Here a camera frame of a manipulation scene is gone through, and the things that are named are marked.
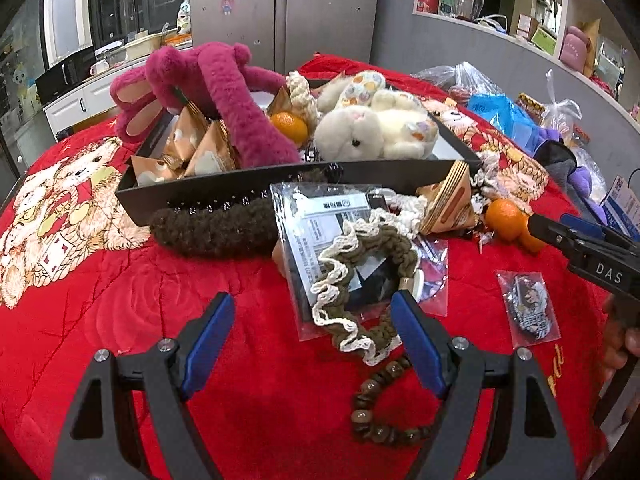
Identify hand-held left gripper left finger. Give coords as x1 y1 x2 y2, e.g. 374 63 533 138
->
52 291 237 480

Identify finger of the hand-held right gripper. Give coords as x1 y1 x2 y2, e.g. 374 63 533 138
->
559 212 640 252
527 213 609 262

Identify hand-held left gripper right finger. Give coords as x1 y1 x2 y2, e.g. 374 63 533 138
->
390 290 576 480

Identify brown scrunchie with lace trim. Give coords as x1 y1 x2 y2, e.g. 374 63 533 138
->
310 207 426 367

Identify tan object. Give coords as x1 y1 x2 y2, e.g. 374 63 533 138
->
272 240 291 278

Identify triangular brown snack packet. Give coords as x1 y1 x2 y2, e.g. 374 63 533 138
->
185 120 239 177
162 102 212 166
416 160 482 235
130 154 187 182
266 86 297 121

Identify clear packet with black item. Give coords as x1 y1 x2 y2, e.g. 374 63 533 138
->
270 180 448 343

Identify black tray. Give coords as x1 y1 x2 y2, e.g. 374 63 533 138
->
115 77 483 228

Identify person's right hand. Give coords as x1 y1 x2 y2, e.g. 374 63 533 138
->
617 329 640 386

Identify purple plush toy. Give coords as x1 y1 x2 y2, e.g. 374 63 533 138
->
537 127 612 217

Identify clear bag with round item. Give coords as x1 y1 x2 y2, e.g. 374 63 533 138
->
400 234 449 317

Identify dark grey cloth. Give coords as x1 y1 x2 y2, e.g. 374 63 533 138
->
536 139 579 169

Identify small bagged badge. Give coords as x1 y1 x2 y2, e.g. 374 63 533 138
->
496 270 563 351

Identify red printed blanket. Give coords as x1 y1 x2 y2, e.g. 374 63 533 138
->
0 52 621 480

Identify pale lace scrunchie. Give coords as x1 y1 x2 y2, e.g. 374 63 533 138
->
469 152 503 213

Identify brown crochet scrunchie dark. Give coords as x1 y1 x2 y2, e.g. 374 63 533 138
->
149 192 282 262

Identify blue plastic bag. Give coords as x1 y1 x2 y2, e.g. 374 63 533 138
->
467 92 544 149

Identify pink bag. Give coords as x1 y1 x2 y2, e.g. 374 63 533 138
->
559 25 592 69

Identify clear plastic bag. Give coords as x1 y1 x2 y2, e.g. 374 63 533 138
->
414 61 502 102

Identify green framed box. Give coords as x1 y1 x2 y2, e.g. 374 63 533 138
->
531 27 558 57

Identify white plush rabbit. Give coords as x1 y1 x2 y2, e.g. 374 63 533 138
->
315 71 440 161

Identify glass vases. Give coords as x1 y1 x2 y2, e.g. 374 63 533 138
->
454 0 486 22

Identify pink plush bear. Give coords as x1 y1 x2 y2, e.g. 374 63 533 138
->
110 42 301 168

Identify white kitchen cabinet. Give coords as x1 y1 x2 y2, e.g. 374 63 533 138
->
42 42 193 137

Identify cream basin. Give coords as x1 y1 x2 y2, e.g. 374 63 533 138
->
124 35 167 62

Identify black microwave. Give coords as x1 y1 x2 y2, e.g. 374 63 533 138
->
35 47 97 106

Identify silver refrigerator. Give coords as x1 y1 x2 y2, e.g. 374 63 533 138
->
189 0 388 73

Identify glass sliding door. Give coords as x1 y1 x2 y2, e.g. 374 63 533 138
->
87 0 191 53

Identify wooden bead bracelet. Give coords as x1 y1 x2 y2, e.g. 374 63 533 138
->
351 355 436 447

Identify white braided rope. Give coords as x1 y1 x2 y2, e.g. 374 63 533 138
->
287 71 321 131

